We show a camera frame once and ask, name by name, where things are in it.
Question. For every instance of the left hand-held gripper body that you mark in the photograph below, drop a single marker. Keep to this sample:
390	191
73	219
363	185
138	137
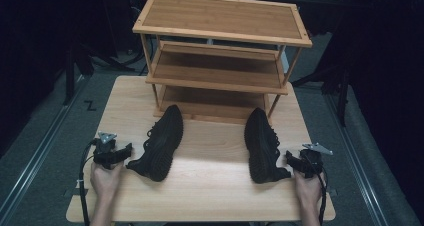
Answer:
104	151

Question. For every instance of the grey table bracket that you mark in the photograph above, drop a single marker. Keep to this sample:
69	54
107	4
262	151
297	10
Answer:
332	191
75	192

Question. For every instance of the person's right hand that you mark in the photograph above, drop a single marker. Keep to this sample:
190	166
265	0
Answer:
308	189

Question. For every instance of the wooden three-tier shoe rack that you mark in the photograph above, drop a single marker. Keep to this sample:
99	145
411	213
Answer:
220	17

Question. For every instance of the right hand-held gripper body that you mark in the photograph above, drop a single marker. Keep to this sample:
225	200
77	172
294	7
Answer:
311	162

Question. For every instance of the person's left hand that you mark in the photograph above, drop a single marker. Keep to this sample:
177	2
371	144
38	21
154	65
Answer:
105	182

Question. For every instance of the metal floor rail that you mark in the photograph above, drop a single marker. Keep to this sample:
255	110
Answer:
40	152
356	159

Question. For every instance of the black knit sneaker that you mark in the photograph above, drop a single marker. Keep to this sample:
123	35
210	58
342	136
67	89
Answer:
161	142
263	146

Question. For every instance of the black metal stand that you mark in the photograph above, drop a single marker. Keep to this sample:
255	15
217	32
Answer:
341	99
70	76

